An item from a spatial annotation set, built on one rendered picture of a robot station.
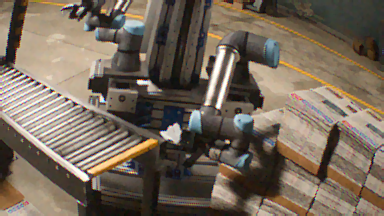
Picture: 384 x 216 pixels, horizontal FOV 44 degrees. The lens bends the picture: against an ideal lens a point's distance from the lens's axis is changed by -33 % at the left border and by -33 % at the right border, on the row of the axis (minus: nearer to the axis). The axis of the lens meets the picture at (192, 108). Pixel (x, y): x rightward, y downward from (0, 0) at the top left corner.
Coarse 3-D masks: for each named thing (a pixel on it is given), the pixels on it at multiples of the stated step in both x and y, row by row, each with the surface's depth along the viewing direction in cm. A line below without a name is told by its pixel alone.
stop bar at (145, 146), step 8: (144, 144) 228; (152, 144) 230; (128, 152) 219; (136, 152) 221; (112, 160) 211; (120, 160) 212; (128, 160) 217; (96, 168) 202; (104, 168) 204; (96, 176) 199
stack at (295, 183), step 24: (264, 120) 262; (264, 144) 243; (264, 168) 244; (288, 168) 235; (216, 192) 266; (240, 192) 256; (264, 192) 246; (288, 192) 235; (312, 192) 224; (336, 192) 212
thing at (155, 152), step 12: (0, 60) 290; (24, 72) 277; (48, 84) 267; (72, 96) 259; (84, 108) 252; (96, 108) 252; (108, 120) 246; (120, 120) 247; (132, 132) 241; (144, 132) 241; (144, 156) 241; (156, 156) 238; (156, 168) 240
